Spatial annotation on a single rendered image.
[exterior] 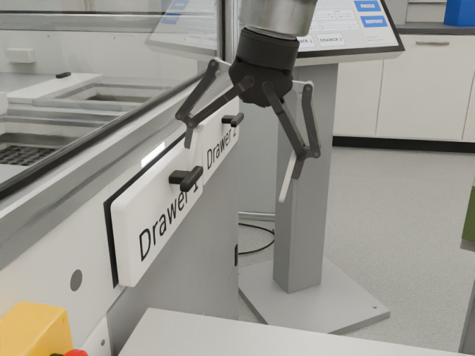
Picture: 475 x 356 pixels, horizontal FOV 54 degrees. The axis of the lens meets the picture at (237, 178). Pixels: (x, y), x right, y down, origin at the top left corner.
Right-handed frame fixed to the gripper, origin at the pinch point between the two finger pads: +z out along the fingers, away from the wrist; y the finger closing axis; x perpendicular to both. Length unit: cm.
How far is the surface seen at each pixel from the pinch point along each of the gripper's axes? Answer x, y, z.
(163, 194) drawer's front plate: 6.2, 8.4, 2.6
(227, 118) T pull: -27.3, 8.1, 0.5
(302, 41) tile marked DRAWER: -84, 1, -11
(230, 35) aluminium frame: -44.0, 14.5, -12.6
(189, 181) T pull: 5.4, 5.4, -0.1
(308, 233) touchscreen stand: -97, -19, 58
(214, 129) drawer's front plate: -22.1, 9.2, 1.7
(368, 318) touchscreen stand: -86, -48, 79
